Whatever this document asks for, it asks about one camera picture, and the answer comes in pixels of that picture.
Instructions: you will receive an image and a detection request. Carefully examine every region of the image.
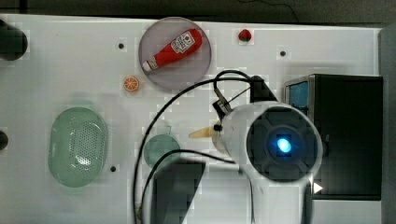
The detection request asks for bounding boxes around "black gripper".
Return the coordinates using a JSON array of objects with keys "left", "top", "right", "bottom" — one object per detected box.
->
[{"left": 212, "top": 75, "right": 276, "bottom": 121}]

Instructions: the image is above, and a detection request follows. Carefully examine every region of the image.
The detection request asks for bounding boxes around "yellow peeled banana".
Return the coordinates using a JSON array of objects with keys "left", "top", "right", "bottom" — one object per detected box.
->
[{"left": 189, "top": 124, "right": 221, "bottom": 139}]

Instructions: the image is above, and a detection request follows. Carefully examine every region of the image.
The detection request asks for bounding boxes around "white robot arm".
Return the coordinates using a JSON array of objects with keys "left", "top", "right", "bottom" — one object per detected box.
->
[{"left": 206, "top": 75, "right": 323, "bottom": 224}]

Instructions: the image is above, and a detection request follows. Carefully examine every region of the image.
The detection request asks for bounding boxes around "green oval strainer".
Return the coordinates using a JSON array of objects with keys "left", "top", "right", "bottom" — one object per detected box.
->
[{"left": 48, "top": 107, "right": 108, "bottom": 188}]

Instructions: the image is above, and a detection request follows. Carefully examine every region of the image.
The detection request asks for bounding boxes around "small red strawberry toy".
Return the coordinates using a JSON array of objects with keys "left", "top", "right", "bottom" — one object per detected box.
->
[{"left": 238, "top": 29, "right": 252, "bottom": 42}]

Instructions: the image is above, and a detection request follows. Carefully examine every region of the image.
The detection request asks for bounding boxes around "grey round plate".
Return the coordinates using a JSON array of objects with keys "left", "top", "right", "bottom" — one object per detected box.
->
[{"left": 138, "top": 17, "right": 212, "bottom": 91}]

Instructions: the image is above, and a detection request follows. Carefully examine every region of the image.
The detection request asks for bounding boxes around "red ketchup bottle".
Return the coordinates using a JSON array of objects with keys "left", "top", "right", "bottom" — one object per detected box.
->
[{"left": 142, "top": 29, "right": 203, "bottom": 71}]

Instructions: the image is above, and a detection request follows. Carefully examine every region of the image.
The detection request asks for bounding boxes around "silver black toaster oven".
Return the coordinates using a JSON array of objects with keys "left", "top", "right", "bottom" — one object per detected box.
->
[{"left": 284, "top": 74, "right": 383, "bottom": 201}]

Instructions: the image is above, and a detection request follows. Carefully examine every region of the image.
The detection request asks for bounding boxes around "green mug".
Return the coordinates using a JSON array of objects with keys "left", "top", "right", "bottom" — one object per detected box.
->
[{"left": 143, "top": 126, "right": 180, "bottom": 167}]

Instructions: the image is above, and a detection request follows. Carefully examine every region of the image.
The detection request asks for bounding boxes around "orange slice toy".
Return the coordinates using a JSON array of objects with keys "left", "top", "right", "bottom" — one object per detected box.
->
[{"left": 123, "top": 76, "right": 140, "bottom": 92}]

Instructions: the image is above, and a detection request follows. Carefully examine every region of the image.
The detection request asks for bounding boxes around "black cylindrical container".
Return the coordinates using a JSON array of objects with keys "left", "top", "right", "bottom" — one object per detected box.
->
[{"left": 0, "top": 21, "right": 28, "bottom": 61}]

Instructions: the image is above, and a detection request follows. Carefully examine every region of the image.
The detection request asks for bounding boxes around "black round pot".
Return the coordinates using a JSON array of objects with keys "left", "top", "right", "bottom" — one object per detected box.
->
[{"left": 0, "top": 131, "right": 8, "bottom": 150}]

